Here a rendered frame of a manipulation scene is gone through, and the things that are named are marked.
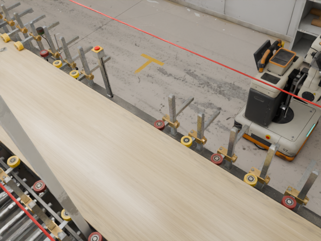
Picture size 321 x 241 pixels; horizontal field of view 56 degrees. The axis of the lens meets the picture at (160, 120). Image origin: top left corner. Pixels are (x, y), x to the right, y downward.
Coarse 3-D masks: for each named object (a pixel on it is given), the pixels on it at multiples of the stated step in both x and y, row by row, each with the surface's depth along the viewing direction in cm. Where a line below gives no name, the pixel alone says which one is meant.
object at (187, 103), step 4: (188, 100) 243; (192, 100) 246; (184, 104) 241; (188, 104) 243; (180, 108) 238; (184, 108) 241; (176, 112) 236; (180, 112) 238; (176, 116) 236; (168, 124) 232; (164, 128) 230
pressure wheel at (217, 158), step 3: (216, 153) 202; (213, 156) 201; (216, 156) 201; (219, 156) 200; (213, 159) 199; (216, 159) 199; (219, 159) 199; (222, 159) 199; (213, 162) 198; (216, 162) 198; (219, 162) 197; (222, 162) 200
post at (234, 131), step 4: (232, 128) 186; (236, 128) 185; (232, 132) 187; (236, 132) 186; (232, 136) 189; (236, 136) 191; (232, 140) 192; (228, 144) 198; (232, 144) 195; (228, 148) 200; (232, 148) 197; (228, 152) 203; (232, 152) 201; (228, 164) 213
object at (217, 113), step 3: (216, 111) 234; (219, 111) 234; (213, 114) 232; (216, 114) 232; (210, 117) 231; (213, 117) 231; (207, 120) 229; (210, 120) 229; (213, 120) 232; (204, 123) 227; (207, 123) 227; (210, 123) 230; (204, 126) 225; (207, 126) 228; (204, 129) 226; (192, 138) 219; (192, 141) 218; (189, 147) 217
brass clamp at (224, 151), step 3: (222, 147) 211; (219, 150) 210; (222, 150) 209; (225, 150) 209; (219, 153) 211; (222, 153) 208; (225, 153) 207; (234, 153) 207; (225, 156) 208; (228, 156) 206; (234, 156) 205; (225, 159) 210; (228, 159) 208; (231, 159) 205; (234, 159) 205; (234, 162) 207
